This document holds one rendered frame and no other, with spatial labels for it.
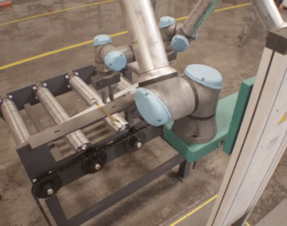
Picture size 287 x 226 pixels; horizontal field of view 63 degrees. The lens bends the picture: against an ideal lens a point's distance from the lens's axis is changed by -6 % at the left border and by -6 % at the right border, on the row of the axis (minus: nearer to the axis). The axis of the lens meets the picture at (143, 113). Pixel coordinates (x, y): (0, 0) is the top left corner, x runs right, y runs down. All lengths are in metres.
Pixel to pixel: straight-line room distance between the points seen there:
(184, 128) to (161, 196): 1.60
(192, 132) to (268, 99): 0.25
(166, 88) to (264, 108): 0.29
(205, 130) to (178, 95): 0.19
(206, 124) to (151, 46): 0.30
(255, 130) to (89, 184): 1.93
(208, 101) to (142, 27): 0.28
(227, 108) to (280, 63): 0.38
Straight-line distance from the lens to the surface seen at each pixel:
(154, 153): 2.69
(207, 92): 0.72
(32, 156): 1.33
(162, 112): 0.65
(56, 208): 1.66
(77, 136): 1.60
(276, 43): 0.69
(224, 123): 0.93
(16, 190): 2.67
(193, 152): 0.81
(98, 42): 1.05
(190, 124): 0.80
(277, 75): 0.71
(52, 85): 2.26
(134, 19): 0.69
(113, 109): 1.35
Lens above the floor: 1.98
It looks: 38 degrees down
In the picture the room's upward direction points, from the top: straight up
